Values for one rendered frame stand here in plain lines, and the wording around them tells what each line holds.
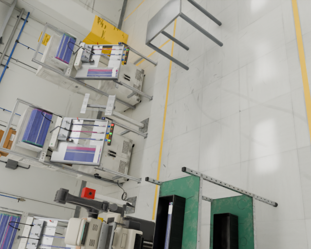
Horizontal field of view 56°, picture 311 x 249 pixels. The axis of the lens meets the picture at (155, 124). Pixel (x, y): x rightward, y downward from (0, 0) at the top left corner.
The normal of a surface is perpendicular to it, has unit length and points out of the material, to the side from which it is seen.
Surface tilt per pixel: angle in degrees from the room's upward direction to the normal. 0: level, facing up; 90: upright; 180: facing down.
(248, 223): 0
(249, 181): 0
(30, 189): 90
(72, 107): 90
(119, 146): 90
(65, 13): 90
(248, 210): 0
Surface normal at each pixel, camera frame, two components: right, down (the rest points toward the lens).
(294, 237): -0.78, -0.36
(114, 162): 0.61, -0.29
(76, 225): -0.16, -0.45
